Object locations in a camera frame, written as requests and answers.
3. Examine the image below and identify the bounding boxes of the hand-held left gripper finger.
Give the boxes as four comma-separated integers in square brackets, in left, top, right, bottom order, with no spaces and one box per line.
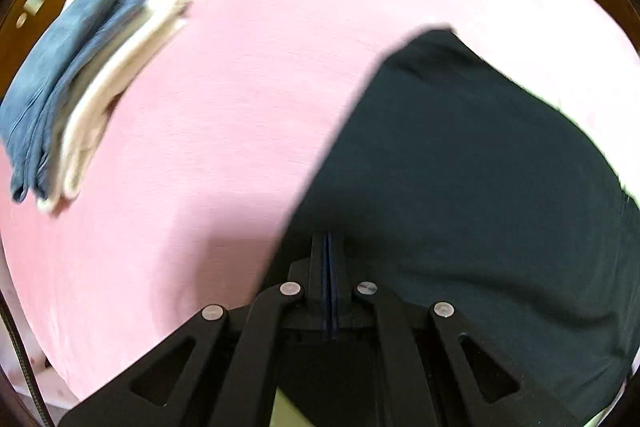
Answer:
[57,234,331,427]
[329,234,582,427]

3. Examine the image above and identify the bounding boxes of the green and black hooded jacket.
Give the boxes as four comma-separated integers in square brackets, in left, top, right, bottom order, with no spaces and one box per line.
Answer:
[270,26,640,427]

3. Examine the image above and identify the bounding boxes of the pink bed sheet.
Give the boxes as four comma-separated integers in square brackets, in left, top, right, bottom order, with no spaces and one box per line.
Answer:
[0,0,640,413]

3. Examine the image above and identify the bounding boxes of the folded cream cloth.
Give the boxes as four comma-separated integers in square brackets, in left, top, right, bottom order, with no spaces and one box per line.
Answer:
[37,0,194,214]

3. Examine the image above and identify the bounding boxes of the folded blue jeans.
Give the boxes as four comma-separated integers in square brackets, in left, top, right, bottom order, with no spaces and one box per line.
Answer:
[0,0,152,206]

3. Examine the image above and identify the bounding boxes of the black cable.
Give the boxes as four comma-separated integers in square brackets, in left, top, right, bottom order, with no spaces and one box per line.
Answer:
[0,294,57,427]

